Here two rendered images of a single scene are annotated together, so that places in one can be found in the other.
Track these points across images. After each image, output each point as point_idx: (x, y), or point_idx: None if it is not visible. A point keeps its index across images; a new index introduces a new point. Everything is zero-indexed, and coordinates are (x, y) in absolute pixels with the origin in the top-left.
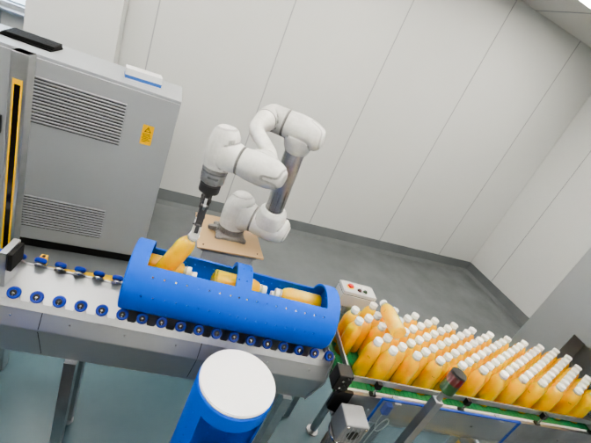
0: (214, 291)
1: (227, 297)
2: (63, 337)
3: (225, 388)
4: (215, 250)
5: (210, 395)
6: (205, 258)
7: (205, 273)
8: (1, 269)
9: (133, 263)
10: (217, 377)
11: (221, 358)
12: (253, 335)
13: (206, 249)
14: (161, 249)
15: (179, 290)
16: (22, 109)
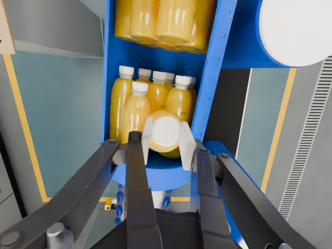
0: (221, 49)
1: (229, 20)
2: None
3: (319, 33)
4: (6, 14)
5: (322, 54)
6: (18, 32)
7: (113, 49)
8: None
9: (183, 182)
10: (301, 43)
11: (274, 34)
12: None
13: (11, 35)
14: (102, 134)
15: (210, 107)
16: None
